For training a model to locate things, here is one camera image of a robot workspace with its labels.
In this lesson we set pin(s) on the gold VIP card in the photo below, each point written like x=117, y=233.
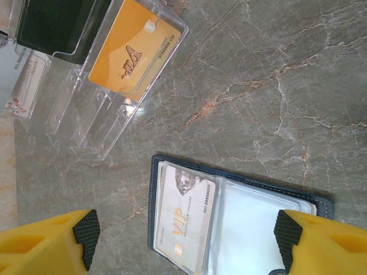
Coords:
x=126, y=57

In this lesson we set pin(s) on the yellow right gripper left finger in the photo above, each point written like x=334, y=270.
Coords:
x=37, y=249

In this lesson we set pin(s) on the plain silver card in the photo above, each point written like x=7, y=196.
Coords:
x=25, y=86

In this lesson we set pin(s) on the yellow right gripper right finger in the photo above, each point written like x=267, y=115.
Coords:
x=332, y=249

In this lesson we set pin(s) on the clear acrylic card stand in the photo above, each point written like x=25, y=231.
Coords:
x=86, y=120

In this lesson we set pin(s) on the navy blue card holder wallet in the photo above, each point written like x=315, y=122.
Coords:
x=246, y=223

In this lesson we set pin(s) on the silver diamond VIP card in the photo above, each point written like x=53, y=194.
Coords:
x=183, y=220

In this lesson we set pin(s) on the black VIP card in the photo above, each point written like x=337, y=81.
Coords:
x=37, y=25

